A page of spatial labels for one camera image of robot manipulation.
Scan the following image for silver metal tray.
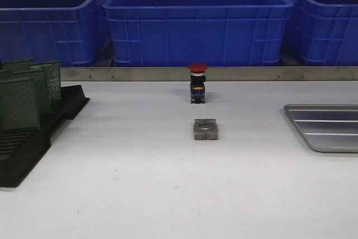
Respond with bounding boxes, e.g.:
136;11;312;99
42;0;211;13
284;104;357;153

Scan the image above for green circuit board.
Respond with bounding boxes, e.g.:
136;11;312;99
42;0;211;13
4;58;34;72
30;60;62;102
0;69;12;81
12;69;51;114
1;77;40;131

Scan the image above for gray square mounting block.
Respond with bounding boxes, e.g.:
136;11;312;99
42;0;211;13
193;119;219;140

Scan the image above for metal table edge rail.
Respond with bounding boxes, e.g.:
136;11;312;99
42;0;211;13
60;67;357;82

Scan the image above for blue plastic bin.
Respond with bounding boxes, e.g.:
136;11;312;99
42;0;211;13
1;0;110;67
103;0;293;67
283;0;357;66

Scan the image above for red emergency stop button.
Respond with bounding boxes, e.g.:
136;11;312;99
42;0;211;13
188;63;208;104

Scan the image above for center blue plastic bin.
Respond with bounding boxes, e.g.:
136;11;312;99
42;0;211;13
103;0;293;67

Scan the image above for left blue plastic bin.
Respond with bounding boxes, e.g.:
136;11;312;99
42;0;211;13
1;0;110;67

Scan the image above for right blue plastic bin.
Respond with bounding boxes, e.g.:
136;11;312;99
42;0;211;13
283;0;357;66

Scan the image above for black slotted board rack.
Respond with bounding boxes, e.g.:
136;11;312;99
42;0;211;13
1;85;89;188

